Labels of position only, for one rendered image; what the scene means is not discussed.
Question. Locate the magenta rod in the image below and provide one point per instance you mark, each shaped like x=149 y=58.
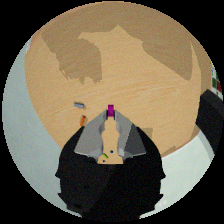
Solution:
x=110 y=110

